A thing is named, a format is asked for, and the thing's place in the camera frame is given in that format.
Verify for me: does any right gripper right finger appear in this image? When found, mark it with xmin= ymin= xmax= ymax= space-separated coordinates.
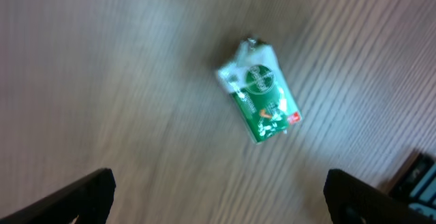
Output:
xmin=323 ymin=169 xmax=435 ymax=224

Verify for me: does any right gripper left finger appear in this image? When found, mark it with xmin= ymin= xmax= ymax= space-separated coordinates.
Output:
xmin=1 ymin=168 xmax=116 ymax=224

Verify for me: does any green white packet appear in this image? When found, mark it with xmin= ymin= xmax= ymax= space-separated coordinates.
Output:
xmin=215 ymin=37 xmax=302 ymax=144

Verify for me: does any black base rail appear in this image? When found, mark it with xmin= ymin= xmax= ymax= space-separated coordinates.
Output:
xmin=388 ymin=153 xmax=435 ymax=221

